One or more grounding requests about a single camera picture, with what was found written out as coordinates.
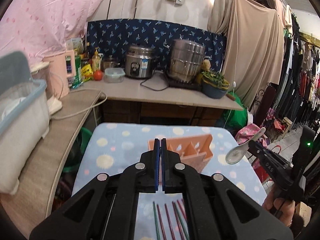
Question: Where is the pink spotted sheet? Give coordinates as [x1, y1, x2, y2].
[1, 0, 102, 64]

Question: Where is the beige hanging curtain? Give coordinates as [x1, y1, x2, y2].
[207, 0, 284, 107]

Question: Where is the bright red chopstick left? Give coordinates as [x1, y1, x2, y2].
[177, 200, 187, 220]

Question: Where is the wooden kitchen counter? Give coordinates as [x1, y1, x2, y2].
[0, 76, 245, 230]

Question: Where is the blue planet pattern tablecloth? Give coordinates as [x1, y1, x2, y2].
[72, 123, 266, 239]

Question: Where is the navy floral backsplash cloth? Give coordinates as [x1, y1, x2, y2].
[86, 19, 226, 70]

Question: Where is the stainless steel steamer pot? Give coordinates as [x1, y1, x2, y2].
[163, 39, 206, 83]

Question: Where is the red tomato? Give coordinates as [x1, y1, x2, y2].
[93, 70, 103, 81]

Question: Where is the white plastic storage bin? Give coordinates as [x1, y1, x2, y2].
[0, 51, 49, 195]

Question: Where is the pink floral cloth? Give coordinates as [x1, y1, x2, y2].
[235, 124, 268, 147]

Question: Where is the oil bottle yellow cap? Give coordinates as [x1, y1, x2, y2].
[91, 48, 101, 72]

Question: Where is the person right hand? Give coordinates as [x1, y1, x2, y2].
[262, 191, 295, 227]

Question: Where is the clear food container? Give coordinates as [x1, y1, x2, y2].
[104, 68, 125, 83]

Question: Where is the green plastic bag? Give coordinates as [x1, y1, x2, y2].
[215, 92, 248, 132]

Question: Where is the white ceramic soup spoon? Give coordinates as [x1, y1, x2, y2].
[225, 127, 266, 165]

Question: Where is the green chopstick gold band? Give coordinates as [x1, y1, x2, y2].
[174, 203, 189, 240]

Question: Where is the pink perforated utensil holder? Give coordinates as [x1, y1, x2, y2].
[147, 133, 214, 173]

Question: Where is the dark red chopstick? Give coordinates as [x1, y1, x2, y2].
[164, 204, 176, 240]
[172, 201, 184, 240]
[156, 204, 167, 240]

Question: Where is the yellow snack packet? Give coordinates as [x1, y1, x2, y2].
[81, 64, 94, 82]

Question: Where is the silver rice cooker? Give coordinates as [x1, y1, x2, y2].
[125, 44, 155, 79]

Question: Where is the dark blue vegetable basin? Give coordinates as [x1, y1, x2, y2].
[201, 71, 230, 99]

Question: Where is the pink electric kettle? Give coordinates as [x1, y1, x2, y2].
[42, 50, 76, 99]

